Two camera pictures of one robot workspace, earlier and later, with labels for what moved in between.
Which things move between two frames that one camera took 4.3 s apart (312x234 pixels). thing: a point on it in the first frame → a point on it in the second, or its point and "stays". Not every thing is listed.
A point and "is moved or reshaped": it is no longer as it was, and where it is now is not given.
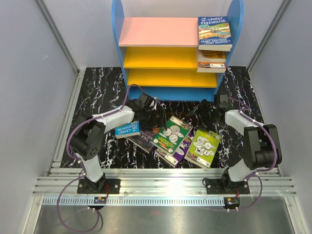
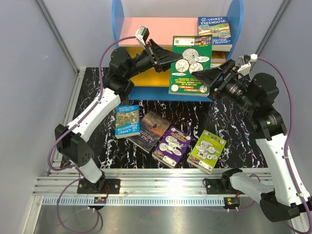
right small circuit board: x=231 y=203 stays
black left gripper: x=154 y=122 → x=163 y=56
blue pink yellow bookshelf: x=158 y=56 stays
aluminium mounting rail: x=160 y=182 stays
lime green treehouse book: x=203 y=147 is moved or reshaped
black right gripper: x=205 y=125 → x=210 y=75
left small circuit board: x=100 y=200 stays
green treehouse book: x=171 y=136 → x=196 y=50
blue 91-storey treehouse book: x=214 y=33 stays
